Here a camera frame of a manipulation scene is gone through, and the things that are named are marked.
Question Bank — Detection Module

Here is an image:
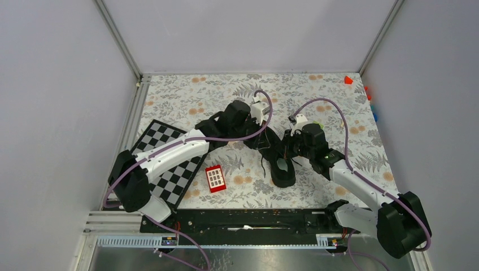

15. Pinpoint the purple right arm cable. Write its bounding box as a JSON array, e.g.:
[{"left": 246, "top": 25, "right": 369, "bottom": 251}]
[{"left": 289, "top": 98, "right": 432, "bottom": 252}]

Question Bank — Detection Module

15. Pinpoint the green rectangular block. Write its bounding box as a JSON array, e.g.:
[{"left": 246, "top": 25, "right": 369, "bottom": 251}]
[{"left": 313, "top": 121, "right": 324, "bottom": 129}]

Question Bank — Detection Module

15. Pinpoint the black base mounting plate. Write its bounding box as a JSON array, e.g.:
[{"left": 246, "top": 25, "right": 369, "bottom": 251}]
[{"left": 162, "top": 209, "right": 352, "bottom": 246}]

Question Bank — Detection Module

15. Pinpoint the red toy calculator block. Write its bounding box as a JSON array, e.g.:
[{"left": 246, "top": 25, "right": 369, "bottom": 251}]
[{"left": 205, "top": 165, "right": 227, "bottom": 193}]

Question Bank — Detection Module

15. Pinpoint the black sneaker shoe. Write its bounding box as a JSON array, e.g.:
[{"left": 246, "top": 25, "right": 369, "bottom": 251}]
[{"left": 258, "top": 127, "right": 296, "bottom": 188}]

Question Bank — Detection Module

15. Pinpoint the orange red toy piece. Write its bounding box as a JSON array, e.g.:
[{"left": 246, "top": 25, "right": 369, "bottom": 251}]
[{"left": 364, "top": 86, "right": 372, "bottom": 101}]

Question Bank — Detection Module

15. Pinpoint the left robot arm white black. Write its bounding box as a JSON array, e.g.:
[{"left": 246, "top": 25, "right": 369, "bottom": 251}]
[{"left": 107, "top": 100, "right": 273, "bottom": 232}]

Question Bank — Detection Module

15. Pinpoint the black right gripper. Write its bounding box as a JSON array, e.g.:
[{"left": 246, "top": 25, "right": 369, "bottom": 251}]
[{"left": 275, "top": 129, "right": 314, "bottom": 159}]

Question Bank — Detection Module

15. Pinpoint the floral patterned table mat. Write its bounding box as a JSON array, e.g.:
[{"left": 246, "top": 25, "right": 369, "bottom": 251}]
[{"left": 136, "top": 73, "right": 397, "bottom": 209}]

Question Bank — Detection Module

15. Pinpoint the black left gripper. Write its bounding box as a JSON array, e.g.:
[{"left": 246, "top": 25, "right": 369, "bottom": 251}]
[{"left": 230, "top": 116, "right": 270, "bottom": 150}]

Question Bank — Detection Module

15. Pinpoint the black white chessboard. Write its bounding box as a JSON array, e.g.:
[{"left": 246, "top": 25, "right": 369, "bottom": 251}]
[{"left": 131, "top": 120, "right": 208, "bottom": 211}]

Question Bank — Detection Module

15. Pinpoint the black shoelace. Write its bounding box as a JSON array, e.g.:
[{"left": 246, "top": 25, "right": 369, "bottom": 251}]
[{"left": 260, "top": 140, "right": 304, "bottom": 179}]

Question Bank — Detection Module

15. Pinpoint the grey slotted cable duct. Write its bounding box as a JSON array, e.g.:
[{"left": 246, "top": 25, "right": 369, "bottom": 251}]
[{"left": 97, "top": 234, "right": 347, "bottom": 250}]

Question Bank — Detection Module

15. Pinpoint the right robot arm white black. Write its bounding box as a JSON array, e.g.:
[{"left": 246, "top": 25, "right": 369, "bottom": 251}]
[{"left": 282, "top": 123, "right": 432, "bottom": 259}]

